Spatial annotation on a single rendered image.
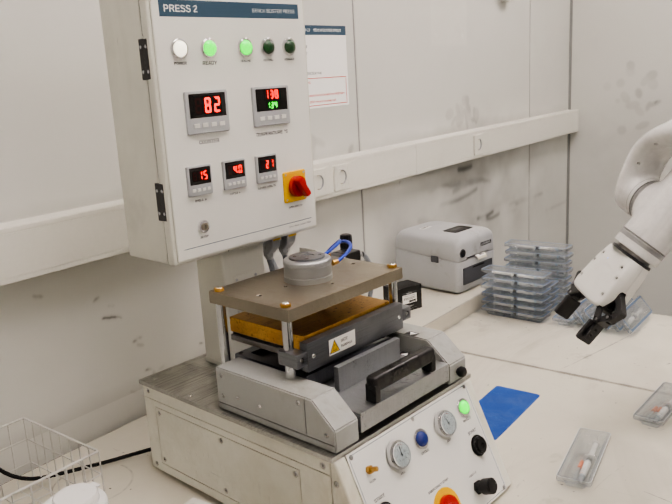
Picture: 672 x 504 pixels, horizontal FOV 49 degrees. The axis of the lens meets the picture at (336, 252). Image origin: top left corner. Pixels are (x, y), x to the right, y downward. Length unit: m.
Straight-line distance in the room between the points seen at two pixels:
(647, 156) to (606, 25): 2.19
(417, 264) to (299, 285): 1.06
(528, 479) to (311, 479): 0.42
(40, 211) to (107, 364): 0.35
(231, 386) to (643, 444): 0.76
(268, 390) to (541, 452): 0.56
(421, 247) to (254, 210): 0.98
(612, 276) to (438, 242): 0.90
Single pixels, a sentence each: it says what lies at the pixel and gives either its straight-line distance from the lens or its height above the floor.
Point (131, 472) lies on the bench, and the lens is 1.44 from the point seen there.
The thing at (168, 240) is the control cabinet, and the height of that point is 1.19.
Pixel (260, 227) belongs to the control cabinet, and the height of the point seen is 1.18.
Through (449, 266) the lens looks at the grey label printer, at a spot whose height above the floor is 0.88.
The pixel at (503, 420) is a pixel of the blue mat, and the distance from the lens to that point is 1.52.
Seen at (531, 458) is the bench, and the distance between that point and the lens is 1.40.
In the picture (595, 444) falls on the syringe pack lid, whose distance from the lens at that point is 1.42.
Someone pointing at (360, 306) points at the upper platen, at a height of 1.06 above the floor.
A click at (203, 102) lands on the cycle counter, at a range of 1.20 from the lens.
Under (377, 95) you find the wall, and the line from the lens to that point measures 2.22.
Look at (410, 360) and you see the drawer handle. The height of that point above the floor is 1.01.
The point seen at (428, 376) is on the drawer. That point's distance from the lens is 1.17.
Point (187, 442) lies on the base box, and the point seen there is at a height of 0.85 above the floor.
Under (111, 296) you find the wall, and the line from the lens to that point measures 1.57.
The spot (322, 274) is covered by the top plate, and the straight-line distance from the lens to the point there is 1.17.
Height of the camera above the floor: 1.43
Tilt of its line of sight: 14 degrees down
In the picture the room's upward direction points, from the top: 3 degrees counter-clockwise
